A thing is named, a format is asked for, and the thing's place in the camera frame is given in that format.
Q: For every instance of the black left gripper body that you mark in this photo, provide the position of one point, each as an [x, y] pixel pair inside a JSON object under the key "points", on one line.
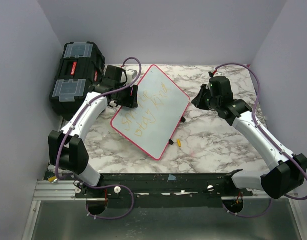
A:
{"points": [[124, 97]]}

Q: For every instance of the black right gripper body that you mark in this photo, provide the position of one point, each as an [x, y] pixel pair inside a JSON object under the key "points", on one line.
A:
{"points": [[214, 103]]}

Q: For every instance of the pink framed whiteboard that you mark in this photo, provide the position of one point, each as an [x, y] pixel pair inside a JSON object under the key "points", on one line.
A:
{"points": [[161, 106]]}

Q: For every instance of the yellow marker cap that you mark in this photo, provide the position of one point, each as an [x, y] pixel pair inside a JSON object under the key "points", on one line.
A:
{"points": [[179, 142]]}

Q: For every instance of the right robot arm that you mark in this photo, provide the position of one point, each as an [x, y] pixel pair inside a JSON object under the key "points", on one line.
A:
{"points": [[285, 170]]}

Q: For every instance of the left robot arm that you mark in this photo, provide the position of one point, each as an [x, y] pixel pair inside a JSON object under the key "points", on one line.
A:
{"points": [[67, 150]]}

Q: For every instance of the black whiteboard clip far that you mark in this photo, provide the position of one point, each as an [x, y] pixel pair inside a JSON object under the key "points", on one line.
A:
{"points": [[183, 120]]}

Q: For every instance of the black toolbox clear lids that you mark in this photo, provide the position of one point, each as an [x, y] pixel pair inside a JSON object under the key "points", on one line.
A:
{"points": [[81, 64]]}

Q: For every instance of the blue tape piece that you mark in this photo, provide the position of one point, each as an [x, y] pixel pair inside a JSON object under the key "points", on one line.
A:
{"points": [[172, 177]]}

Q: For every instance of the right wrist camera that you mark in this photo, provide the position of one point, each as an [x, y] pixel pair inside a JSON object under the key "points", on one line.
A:
{"points": [[214, 73]]}

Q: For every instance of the black mounting rail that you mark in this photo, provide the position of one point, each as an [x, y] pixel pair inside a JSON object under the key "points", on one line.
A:
{"points": [[155, 191]]}

